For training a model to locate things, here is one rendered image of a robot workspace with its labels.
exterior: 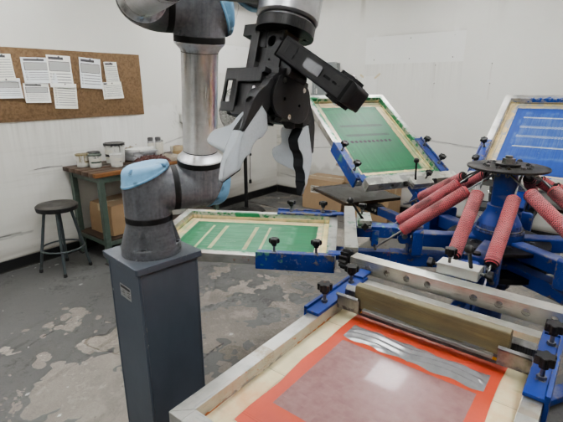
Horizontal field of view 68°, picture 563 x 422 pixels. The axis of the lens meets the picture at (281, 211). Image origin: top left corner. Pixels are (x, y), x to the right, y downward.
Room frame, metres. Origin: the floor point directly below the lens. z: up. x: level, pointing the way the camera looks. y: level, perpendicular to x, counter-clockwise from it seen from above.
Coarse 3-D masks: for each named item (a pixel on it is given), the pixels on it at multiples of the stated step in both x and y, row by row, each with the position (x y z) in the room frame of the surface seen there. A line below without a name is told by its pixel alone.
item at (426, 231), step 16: (432, 224) 1.92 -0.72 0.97; (448, 224) 1.87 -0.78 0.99; (528, 224) 1.85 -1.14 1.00; (400, 240) 1.66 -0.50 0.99; (416, 240) 1.62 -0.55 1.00; (432, 240) 1.66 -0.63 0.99; (448, 240) 1.65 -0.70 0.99; (528, 240) 1.61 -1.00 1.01; (544, 240) 1.60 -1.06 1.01; (560, 240) 1.59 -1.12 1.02; (416, 256) 1.63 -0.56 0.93; (464, 256) 1.39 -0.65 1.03; (480, 256) 1.37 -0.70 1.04; (544, 256) 1.43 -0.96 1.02; (560, 256) 1.42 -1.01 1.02; (496, 272) 1.33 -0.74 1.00; (560, 272) 1.31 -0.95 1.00; (560, 288) 1.30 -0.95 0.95
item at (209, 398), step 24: (384, 288) 1.22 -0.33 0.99; (336, 312) 1.13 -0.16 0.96; (288, 336) 0.95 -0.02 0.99; (528, 336) 0.96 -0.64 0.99; (240, 360) 0.85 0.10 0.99; (264, 360) 0.86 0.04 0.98; (216, 384) 0.77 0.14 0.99; (240, 384) 0.80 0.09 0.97; (192, 408) 0.70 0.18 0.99; (528, 408) 0.70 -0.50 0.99
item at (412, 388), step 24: (456, 360) 0.90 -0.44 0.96; (480, 360) 0.90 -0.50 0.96; (408, 384) 0.81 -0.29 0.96; (432, 384) 0.81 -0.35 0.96; (456, 384) 0.81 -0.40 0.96; (384, 408) 0.74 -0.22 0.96; (408, 408) 0.74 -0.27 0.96; (432, 408) 0.74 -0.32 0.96; (456, 408) 0.74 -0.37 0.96; (480, 408) 0.74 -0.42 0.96
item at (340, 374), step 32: (352, 320) 1.09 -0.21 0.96; (320, 352) 0.94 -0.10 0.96; (352, 352) 0.94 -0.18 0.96; (288, 384) 0.81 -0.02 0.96; (320, 384) 0.81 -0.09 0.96; (352, 384) 0.81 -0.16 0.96; (384, 384) 0.81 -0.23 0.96; (256, 416) 0.72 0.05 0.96; (288, 416) 0.72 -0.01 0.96; (320, 416) 0.72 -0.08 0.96; (352, 416) 0.72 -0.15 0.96
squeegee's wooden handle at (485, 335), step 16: (368, 288) 1.09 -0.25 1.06; (368, 304) 1.08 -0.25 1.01; (384, 304) 1.05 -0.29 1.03; (400, 304) 1.02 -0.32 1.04; (416, 304) 1.00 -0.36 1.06; (400, 320) 1.02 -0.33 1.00; (416, 320) 0.99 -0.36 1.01; (432, 320) 0.97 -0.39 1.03; (448, 320) 0.94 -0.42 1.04; (464, 320) 0.92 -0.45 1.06; (480, 320) 0.92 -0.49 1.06; (448, 336) 0.94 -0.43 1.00; (464, 336) 0.92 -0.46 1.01; (480, 336) 0.90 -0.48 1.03; (496, 336) 0.87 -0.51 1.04; (512, 336) 0.88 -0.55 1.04; (496, 352) 0.87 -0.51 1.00
